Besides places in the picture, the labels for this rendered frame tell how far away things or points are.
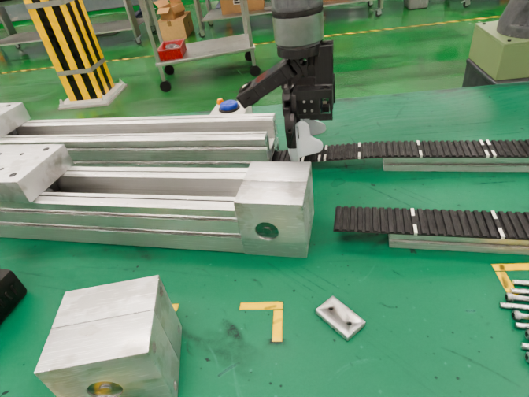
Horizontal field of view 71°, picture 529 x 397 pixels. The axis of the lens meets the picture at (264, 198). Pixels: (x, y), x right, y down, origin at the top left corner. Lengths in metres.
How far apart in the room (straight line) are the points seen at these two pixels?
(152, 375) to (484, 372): 0.32
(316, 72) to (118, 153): 0.41
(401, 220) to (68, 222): 0.49
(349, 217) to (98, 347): 0.34
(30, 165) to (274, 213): 0.39
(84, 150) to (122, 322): 0.49
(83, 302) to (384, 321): 0.33
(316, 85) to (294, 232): 0.25
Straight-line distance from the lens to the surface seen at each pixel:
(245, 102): 0.65
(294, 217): 0.47
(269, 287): 0.49
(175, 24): 5.57
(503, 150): 0.72
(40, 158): 0.68
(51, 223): 0.67
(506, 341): 0.48
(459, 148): 0.70
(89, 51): 3.81
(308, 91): 0.61
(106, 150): 0.79
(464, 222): 0.55
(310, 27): 0.58
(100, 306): 0.42
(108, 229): 0.62
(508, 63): 1.08
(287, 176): 0.51
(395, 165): 0.68
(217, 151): 0.68
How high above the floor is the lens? 1.16
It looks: 37 degrees down
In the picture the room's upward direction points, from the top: 9 degrees counter-clockwise
